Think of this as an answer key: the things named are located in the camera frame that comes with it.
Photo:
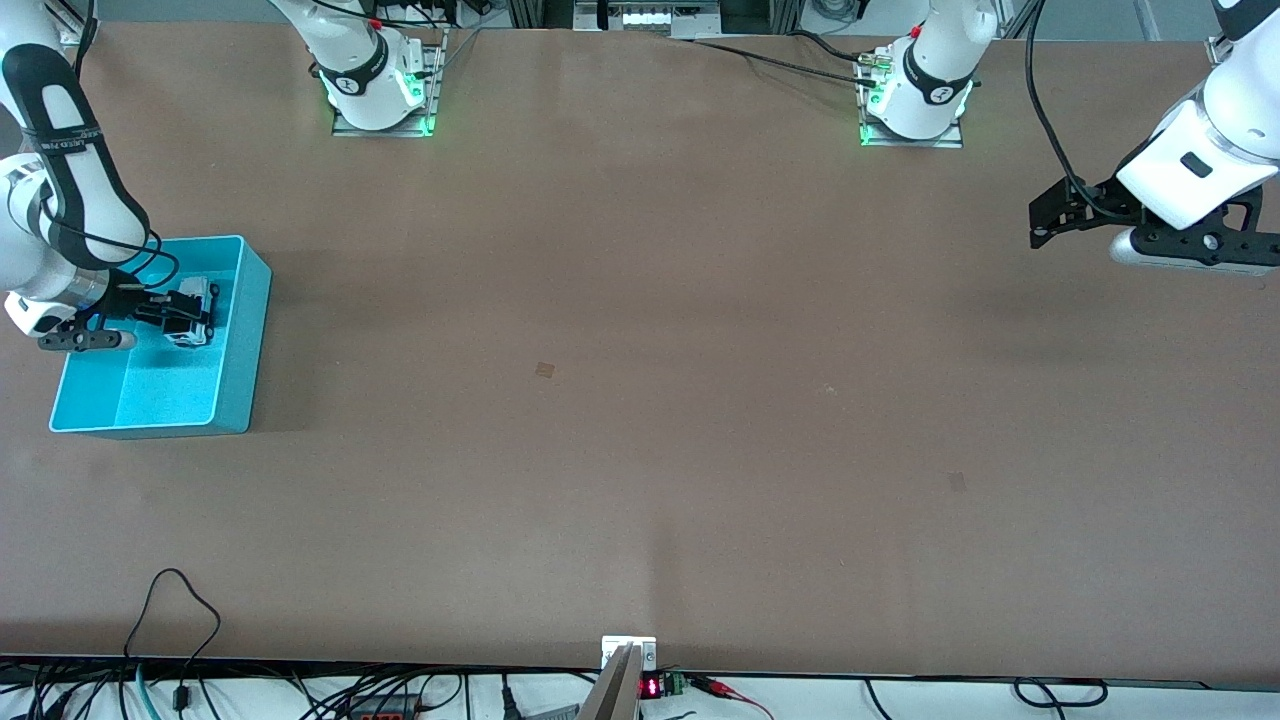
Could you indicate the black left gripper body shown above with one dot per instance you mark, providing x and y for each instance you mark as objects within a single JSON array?
[{"x": 1098, "y": 203}]

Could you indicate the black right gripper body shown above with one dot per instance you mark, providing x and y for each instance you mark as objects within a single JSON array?
[{"x": 133, "y": 305}]

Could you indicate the white toy jeep black roof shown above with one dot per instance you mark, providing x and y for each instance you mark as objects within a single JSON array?
[{"x": 188, "y": 341}]

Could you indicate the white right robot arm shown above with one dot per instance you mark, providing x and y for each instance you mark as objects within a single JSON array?
[{"x": 365, "y": 110}]

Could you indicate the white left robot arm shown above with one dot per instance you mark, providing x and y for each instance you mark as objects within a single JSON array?
[{"x": 925, "y": 120}]

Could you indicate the cyan plastic bin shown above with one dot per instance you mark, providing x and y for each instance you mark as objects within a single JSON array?
[{"x": 170, "y": 390}]

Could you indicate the power strip orange switches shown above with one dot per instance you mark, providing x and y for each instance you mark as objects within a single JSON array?
[{"x": 385, "y": 712}]

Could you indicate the silver metal rack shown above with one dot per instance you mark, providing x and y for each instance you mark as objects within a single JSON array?
[{"x": 650, "y": 18}]

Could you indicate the red clip lead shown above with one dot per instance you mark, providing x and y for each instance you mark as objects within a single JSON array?
[{"x": 715, "y": 686}]

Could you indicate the red digit display module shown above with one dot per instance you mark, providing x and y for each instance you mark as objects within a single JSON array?
[{"x": 650, "y": 687}]

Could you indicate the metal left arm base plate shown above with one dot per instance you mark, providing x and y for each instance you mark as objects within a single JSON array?
[{"x": 945, "y": 141}]

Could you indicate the aluminium corner bracket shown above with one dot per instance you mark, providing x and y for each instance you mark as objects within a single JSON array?
[
  {"x": 1215, "y": 52},
  {"x": 85, "y": 32}
]

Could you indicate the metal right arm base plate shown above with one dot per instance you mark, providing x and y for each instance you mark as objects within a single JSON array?
[{"x": 437, "y": 90}]

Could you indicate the black equipment frame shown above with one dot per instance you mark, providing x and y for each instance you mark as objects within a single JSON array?
[{"x": 540, "y": 10}]

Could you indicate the white mount plate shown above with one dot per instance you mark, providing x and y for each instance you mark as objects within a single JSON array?
[{"x": 645, "y": 650}]

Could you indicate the grey camera mount bar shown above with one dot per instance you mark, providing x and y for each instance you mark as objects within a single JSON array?
[{"x": 615, "y": 690}]

